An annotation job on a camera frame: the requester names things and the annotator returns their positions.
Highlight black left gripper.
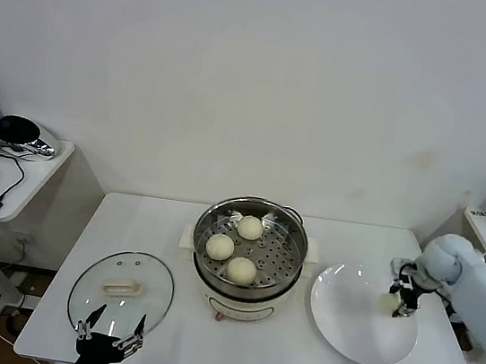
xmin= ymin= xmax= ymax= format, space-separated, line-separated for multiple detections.
xmin=71 ymin=300 xmax=149 ymax=364

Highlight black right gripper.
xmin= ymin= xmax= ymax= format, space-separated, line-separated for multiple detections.
xmin=384 ymin=271 xmax=425 ymax=324

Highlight white steamed baozi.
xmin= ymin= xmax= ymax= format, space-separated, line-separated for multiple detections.
xmin=204 ymin=230 xmax=238 ymax=264
xmin=223 ymin=255 xmax=259 ymax=288
xmin=234 ymin=212 xmax=265 ymax=243
xmin=377 ymin=290 xmax=403 ymax=318

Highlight round glass pot lid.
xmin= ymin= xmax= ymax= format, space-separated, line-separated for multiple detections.
xmin=63 ymin=243 xmax=180 ymax=348

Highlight stainless steel steamer basket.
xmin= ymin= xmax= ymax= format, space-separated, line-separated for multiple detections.
xmin=171 ymin=186 xmax=327 ymax=308

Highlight round white plate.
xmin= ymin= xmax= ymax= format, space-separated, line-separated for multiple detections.
xmin=301 ymin=257 xmax=429 ymax=364

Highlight cream electric cooker base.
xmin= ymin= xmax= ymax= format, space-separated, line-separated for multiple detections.
xmin=167 ymin=221 xmax=323 ymax=336

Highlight white side table with mouse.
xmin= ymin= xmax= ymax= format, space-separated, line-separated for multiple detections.
xmin=0 ymin=130 xmax=111 ymax=333

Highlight shiny chrome rounded device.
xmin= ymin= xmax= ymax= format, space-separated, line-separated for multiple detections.
xmin=0 ymin=113 xmax=63 ymax=161

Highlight black usb hub cable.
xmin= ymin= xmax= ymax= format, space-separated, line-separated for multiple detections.
xmin=0 ymin=146 xmax=29 ymax=209

